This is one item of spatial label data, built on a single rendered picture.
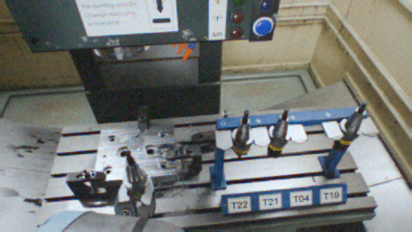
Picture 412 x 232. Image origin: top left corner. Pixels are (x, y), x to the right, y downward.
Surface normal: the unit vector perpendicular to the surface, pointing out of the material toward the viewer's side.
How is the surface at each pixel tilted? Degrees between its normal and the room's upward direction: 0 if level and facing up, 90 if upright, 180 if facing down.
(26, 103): 0
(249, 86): 0
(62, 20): 90
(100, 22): 90
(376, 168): 23
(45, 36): 90
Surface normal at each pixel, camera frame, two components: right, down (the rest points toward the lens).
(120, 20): 0.11, 0.74
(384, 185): -0.40, -0.58
